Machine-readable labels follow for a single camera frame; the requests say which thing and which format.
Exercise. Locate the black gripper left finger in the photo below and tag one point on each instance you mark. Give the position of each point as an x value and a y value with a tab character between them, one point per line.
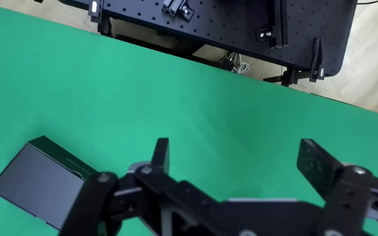
106	201

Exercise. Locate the black perforated breadboard cart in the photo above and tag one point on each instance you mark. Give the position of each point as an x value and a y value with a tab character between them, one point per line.
306	37

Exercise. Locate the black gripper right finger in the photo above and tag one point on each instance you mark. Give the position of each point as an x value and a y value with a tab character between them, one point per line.
349	192

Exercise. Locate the black rectangular box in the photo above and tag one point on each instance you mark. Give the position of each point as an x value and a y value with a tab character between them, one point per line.
43	180

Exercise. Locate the green tablecloth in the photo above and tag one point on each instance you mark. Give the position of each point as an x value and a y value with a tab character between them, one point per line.
107	102

